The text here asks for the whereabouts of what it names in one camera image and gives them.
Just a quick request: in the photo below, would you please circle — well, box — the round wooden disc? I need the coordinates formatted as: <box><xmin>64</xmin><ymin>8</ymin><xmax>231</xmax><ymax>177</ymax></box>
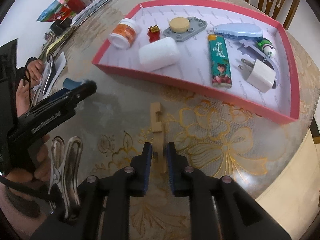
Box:
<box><xmin>169</xmin><ymin>17</ymin><xmax>190</xmax><ymax>33</ymax></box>

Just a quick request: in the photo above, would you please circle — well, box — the white jar orange label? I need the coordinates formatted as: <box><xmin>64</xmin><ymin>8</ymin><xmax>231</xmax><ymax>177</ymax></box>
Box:
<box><xmin>108</xmin><ymin>18</ymin><xmax>141</xmax><ymax>50</ymax></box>

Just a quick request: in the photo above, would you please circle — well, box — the person's left hand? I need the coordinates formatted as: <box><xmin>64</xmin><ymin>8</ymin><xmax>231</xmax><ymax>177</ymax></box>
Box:
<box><xmin>1</xmin><ymin>134</ymin><xmax>51</xmax><ymax>183</ymax></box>

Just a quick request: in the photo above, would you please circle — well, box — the metal spring clamp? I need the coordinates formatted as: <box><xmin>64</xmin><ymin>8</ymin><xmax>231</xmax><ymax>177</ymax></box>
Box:
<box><xmin>48</xmin><ymin>136</ymin><xmax>83</xmax><ymax>220</ymax></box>

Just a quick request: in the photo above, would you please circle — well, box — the silver mobile phone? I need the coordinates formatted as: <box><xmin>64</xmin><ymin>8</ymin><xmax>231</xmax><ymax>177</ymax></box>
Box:
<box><xmin>41</xmin><ymin>56</ymin><xmax>56</xmax><ymax>95</ymax></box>

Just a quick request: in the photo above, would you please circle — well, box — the colourful snack bag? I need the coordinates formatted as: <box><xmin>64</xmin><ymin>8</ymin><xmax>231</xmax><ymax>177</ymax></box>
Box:
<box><xmin>37</xmin><ymin>0</ymin><xmax>71</xmax><ymax>22</ymax></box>

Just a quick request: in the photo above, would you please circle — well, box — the black cable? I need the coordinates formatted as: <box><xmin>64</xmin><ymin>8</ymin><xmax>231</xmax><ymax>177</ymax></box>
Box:
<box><xmin>22</xmin><ymin>67</ymin><xmax>34</xmax><ymax>106</ymax></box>

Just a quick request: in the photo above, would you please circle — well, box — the lilac plastic handle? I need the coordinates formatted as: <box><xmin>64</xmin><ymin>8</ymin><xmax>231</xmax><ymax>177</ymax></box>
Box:
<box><xmin>238</xmin><ymin>39</ymin><xmax>280</xmax><ymax>89</ymax></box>

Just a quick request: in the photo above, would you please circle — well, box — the person's other hand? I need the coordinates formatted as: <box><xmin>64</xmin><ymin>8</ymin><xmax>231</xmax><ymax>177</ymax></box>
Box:
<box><xmin>15</xmin><ymin>57</ymin><xmax>44</xmax><ymax>116</ymax></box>

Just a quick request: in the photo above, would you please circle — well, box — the green printed lighter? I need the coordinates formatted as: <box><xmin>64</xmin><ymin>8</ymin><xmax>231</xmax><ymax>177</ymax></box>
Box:
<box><xmin>208</xmin><ymin>34</ymin><xmax>232</xmax><ymax>88</ymax></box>

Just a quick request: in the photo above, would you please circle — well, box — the light blue correction tape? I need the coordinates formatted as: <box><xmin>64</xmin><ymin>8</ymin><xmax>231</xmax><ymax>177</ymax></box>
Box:
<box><xmin>207</xmin><ymin>23</ymin><xmax>263</xmax><ymax>40</ymax></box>

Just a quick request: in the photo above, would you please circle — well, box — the red perfume bottle gold cap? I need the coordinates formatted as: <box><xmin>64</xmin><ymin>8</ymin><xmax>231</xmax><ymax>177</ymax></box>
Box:
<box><xmin>65</xmin><ymin>0</ymin><xmax>86</xmax><ymax>14</ymax></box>

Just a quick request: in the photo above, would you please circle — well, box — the white paper sheet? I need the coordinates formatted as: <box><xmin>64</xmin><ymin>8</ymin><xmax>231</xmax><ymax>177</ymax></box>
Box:
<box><xmin>31</xmin><ymin>51</ymin><xmax>67</xmax><ymax>106</ymax></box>

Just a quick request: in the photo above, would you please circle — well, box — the yellow book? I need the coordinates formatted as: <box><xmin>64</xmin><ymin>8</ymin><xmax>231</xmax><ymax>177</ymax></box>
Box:
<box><xmin>46</xmin><ymin>27</ymin><xmax>77</xmax><ymax>62</ymax></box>

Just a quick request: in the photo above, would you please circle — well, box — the small red toy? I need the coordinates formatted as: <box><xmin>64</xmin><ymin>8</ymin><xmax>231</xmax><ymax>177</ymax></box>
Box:
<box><xmin>148</xmin><ymin>25</ymin><xmax>161</xmax><ymax>43</ymax></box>

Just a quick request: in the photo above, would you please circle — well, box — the grey plastic plate with holes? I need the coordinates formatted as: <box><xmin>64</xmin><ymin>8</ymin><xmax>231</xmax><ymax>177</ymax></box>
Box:
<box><xmin>163</xmin><ymin>16</ymin><xmax>208</xmax><ymax>42</ymax></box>

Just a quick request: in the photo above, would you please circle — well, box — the pink shallow cardboard tray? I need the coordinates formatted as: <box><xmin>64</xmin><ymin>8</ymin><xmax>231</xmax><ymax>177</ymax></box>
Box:
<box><xmin>92</xmin><ymin>0</ymin><xmax>300</xmax><ymax>124</ymax></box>

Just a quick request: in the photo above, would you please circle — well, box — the spiral bound notebook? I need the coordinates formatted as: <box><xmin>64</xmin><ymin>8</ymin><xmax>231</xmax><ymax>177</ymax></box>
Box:
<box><xmin>71</xmin><ymin>0</ymin><xmax>114</xmax><ymax>29</ymax></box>

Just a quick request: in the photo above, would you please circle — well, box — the black small box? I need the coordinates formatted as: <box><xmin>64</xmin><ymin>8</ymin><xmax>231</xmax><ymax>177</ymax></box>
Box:
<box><xmin>50</xmin><ymin>17</ymin><xmax>72</xmax><ymax>36</ymax></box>

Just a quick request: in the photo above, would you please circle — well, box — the white USB charger plug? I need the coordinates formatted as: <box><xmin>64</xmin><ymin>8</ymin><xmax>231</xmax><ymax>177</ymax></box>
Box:
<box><xmin>238</xmin><ymin>58</ymin><xmax>276</xmax><ymax>93</ymax></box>

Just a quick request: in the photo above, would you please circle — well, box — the white earbud case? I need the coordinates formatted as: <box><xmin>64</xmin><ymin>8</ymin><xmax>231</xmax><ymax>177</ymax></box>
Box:
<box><xmin>138</xmin><ymin>37</ymin><xmax>181</xmax><ymax>72</ymax></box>

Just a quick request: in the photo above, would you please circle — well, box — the wooden puzzle piece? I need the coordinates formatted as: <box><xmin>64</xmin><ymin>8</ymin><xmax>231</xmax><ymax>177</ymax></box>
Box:
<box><xmin>150</xmin><ymin>102</ymin><xmax>167</xmax><ymax>174</ymax></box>

